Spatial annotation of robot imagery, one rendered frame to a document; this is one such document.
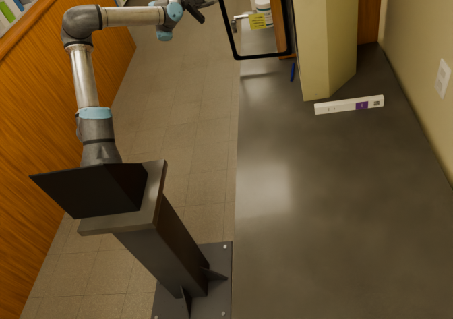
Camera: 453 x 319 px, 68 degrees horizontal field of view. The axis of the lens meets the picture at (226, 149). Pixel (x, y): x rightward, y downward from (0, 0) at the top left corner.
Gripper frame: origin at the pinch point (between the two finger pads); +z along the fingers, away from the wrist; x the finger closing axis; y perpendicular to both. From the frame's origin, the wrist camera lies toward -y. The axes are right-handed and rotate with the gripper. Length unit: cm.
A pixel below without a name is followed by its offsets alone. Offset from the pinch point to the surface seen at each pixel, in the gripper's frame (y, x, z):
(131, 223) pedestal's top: -37, -94, -40
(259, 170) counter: -37, -76, 10
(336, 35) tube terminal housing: -10, -35, 46
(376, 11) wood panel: -21, -2, 69
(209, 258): -129, -65, -38
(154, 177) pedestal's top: -37, -73, -35
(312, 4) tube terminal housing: 6, -39, 37
